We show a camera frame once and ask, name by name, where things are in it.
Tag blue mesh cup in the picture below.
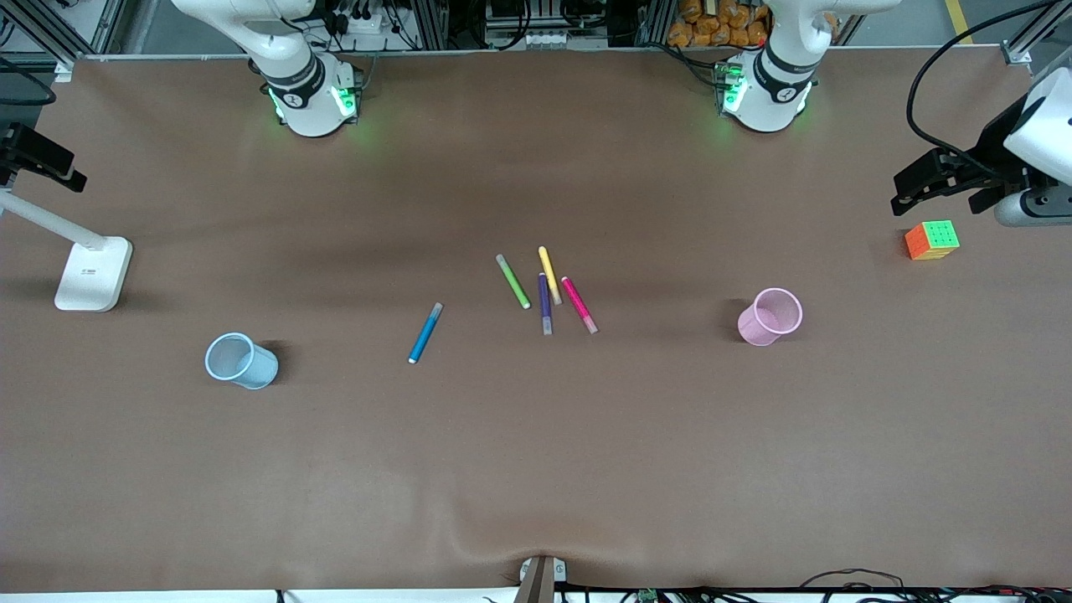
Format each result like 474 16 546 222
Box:
205 332 279 390

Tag aluminium frame post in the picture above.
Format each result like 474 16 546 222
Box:
636 0 675 47
410 0 449 51

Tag pink marker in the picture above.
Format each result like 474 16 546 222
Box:
560 276 599 334

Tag white power strip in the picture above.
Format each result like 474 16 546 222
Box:
331 8 403 39

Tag white stand with base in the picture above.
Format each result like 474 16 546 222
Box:
0 188 133 312

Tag green marker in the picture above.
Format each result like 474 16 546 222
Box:
496 254 532 310

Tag yellow marker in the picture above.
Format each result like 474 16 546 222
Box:
538 245 562 306

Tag metal table clamp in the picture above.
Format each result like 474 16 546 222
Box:
513 554 567 603

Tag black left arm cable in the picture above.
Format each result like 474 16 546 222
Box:
907 0 1072 177

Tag blue marker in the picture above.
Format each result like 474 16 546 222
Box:
408 302 444 364

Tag colourful puzzle cube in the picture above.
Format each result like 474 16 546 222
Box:
904 220 961 261

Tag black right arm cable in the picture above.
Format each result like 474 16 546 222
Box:
0 54 56 107

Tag brown table cover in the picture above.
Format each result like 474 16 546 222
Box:
0 46 1072 594

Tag black cable bundle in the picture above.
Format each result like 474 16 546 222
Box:
800 569 1072 603

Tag orange packaged items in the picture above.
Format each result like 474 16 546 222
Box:
667 0 771 48

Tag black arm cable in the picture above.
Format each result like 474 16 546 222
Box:
907 0 1072 177
0 54 56 107

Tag pink mesh cup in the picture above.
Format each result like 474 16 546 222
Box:
738 288 803 347

